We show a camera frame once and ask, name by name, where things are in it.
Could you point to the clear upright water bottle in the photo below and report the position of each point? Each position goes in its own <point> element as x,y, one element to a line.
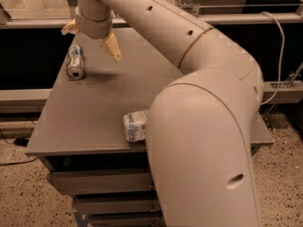
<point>185,5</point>

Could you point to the lying white labelled bottle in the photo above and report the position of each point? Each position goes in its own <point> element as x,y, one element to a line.
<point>135,125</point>

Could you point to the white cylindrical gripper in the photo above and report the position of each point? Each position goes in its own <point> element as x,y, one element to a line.
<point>94,27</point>

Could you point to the grey drawer cabinet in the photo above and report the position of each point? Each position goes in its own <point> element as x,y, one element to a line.
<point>81,137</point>

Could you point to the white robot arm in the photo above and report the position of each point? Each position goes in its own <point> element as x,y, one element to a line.
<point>199,126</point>

